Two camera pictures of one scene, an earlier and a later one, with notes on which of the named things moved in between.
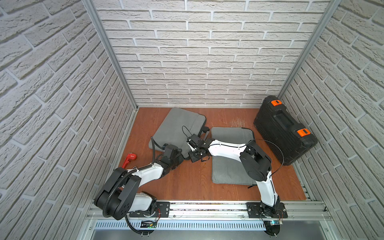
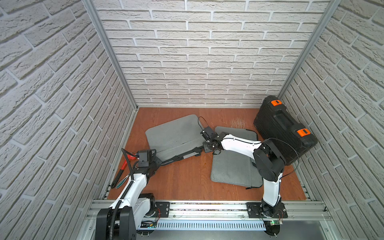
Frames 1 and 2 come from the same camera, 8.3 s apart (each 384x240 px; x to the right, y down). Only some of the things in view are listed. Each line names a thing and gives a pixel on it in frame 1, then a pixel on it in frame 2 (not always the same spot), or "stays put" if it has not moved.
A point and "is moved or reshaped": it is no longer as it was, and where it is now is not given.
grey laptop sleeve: (226, 171) stays put
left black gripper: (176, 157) to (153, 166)
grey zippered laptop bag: (179, 128) is moved or reshaped
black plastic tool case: (287, 139) stays put
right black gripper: (193, 157) to (206, 149)
